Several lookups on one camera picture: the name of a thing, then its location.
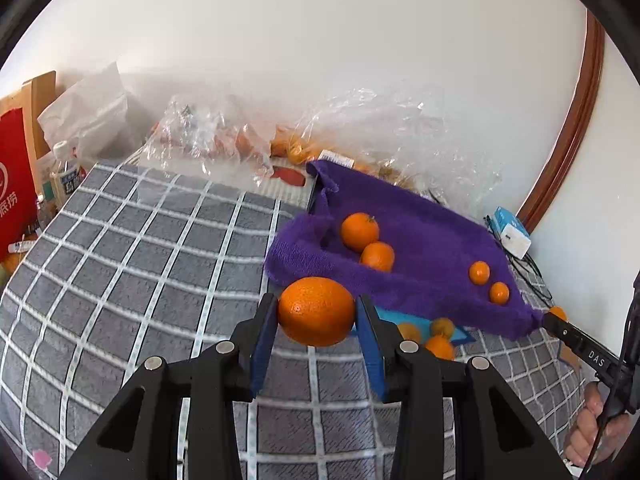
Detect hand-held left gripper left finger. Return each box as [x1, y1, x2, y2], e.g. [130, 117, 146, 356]
[57, 292, 278, 480]

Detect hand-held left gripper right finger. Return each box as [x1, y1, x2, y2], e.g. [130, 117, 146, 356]
[355, 294, 573, 480]

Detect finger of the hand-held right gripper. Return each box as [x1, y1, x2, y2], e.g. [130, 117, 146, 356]
[542, 312, 586, 356]

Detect large orange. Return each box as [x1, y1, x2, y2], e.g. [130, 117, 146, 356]
[340, 212, 380, 253]
[359, 241, 396, 273]
[277, 276, 356, 347]

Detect purple towel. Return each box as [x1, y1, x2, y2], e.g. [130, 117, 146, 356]
[263, 159, 548, 341]

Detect person's right hand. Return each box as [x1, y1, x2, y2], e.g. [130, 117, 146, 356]
[565, 382, 633, 468]

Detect white and blue charger box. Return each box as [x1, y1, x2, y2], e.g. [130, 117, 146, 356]
[491, 206, 532, 260]

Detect grey checked tablecloth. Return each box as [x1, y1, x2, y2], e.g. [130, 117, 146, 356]
[0, 160, 591, 480]

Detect white box with red print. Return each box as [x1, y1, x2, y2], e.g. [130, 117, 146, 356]
[260, 162, 316, 206]

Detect small clear plastic bag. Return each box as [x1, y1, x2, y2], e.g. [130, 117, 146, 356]
[142, 94, 273, 181]

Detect large clear plastic bag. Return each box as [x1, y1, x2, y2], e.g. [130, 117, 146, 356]
[270, 85, 503, 211]

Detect small clear bottle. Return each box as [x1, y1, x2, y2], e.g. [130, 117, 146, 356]
[35, 192, 53, 231]

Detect clear water bottle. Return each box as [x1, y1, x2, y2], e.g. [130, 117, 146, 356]
[50, 141, 88, 206]

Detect white plastic bag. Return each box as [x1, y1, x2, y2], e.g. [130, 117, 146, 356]
[37, 61, 146, 161]

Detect red paper bag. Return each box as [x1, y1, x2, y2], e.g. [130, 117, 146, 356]
[0, 107, 40, 263]

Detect black cables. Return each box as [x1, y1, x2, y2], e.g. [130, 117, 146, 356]
[482, 215, 556, 306]

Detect brown wooden door frame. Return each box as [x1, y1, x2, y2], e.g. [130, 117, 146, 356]
[515, 10, 606, 233]

